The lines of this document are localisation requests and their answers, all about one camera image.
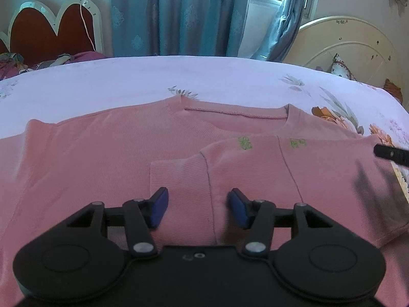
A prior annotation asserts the floral white bedsheet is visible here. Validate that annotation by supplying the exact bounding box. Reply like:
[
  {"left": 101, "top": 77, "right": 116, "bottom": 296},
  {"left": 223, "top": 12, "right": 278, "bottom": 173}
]
[{"left": 0, "top": 55, "right": 409, "bottom": 203}]

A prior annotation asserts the tied blue curtain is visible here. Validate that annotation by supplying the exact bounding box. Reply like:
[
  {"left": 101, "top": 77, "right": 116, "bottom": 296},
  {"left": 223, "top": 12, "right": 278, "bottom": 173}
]
[{"left": 259, "top": 0, "right": 313, "bottom": 63}]

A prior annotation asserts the cream arched headboard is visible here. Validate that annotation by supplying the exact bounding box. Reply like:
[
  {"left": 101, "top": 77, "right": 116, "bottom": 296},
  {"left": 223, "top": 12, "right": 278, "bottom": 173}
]
[{"left": 283, "top": 16, "right": 400, "bottom": 89}]

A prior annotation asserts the wide blue patterned curtain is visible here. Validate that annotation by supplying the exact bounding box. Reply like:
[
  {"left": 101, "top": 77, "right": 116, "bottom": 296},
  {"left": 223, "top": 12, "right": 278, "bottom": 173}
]
[{"left": 110, "top": 0, "right": 255, "bottom": 59}]

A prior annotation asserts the yellow patterned cloth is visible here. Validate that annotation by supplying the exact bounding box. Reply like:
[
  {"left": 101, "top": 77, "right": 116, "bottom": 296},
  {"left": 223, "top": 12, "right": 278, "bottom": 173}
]
[{"left": 390, "top": 161, "right": 409, "bottom": 204}]

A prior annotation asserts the orange brown cushion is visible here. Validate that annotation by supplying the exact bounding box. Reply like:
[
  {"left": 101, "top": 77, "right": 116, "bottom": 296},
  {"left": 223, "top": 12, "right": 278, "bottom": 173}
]
[{"left": 383, "top": 78, "right": 404, "bottom": 103}]

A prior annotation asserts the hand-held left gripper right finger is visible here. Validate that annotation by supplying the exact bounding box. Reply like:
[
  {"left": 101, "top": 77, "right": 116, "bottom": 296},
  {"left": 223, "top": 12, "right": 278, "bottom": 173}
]
[{"left": 227, "top": 188, "right": 333, "bottom": 259}]

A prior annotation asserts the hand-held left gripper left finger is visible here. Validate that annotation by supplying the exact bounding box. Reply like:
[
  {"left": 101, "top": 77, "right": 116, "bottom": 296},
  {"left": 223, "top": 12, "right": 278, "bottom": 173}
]
[{"left": 66, "top": 187, "right": 169, "bottom": 259}]

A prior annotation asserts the red heart-shaped headboard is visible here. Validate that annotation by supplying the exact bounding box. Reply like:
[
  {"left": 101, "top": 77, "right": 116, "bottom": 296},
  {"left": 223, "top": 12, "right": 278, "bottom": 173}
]
[{"left": 0, "top": 0, "right": 105, "bottom": 67}]

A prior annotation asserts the white hanging cable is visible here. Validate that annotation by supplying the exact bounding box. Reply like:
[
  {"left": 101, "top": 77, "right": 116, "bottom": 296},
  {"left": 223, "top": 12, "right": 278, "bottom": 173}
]
[{"left": 65, "top": 0, "right": 97, "bottom": 52}]

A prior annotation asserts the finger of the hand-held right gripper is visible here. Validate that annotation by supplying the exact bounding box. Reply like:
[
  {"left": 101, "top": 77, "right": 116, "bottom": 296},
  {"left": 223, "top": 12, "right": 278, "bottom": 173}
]
[{"left": 374, "top": 144, "right": 409, "bottom": 167}]

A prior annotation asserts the patterned pillow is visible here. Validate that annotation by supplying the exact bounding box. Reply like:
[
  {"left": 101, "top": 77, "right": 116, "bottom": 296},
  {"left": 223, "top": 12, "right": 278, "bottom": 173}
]
[{"left": 330, "top": 53, "right": 358, "bottom": 81}]

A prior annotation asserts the pink knit sweater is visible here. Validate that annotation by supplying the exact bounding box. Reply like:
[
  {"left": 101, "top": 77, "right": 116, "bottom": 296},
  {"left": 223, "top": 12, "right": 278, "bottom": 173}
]
[{"left": 0, "top": 96, "right": 409, "bottom": 307}]

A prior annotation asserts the purple bedding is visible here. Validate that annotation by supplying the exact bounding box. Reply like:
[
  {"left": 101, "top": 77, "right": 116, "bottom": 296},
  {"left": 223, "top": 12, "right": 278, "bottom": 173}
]
[{"left": 0, "top": 50, "right": 108, "bottom": 81}]

